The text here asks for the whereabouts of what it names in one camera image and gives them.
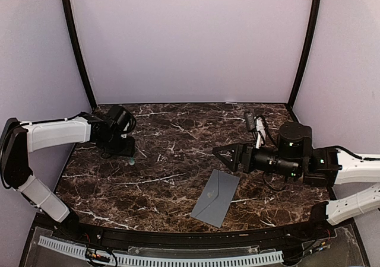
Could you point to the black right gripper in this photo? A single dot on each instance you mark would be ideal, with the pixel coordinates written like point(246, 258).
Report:
point(238, 156)

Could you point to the black frame post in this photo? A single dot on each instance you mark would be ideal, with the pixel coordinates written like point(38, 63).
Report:
point(76, 48)
point(307, 44)

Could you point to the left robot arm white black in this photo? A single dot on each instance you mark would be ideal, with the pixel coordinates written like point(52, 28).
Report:
point(109, 132)

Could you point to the black right frame post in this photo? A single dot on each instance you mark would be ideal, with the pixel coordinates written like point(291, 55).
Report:
point(307, 44)

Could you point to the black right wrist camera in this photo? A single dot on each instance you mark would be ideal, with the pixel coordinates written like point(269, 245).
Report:
point(250, 121)

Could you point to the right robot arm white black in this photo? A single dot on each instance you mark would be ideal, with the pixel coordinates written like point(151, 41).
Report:
point(296, 158)

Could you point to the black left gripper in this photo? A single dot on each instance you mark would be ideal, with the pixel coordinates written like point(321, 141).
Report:
point(129, 149)

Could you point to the black left frame post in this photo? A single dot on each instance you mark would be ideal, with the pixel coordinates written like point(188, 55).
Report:
point(76, 48)

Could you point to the grey paper envelope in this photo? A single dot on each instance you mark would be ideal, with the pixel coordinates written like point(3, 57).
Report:
point(214, 202)

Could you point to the white slotted cable duct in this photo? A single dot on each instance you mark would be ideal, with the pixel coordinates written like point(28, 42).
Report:
point(116, 258)

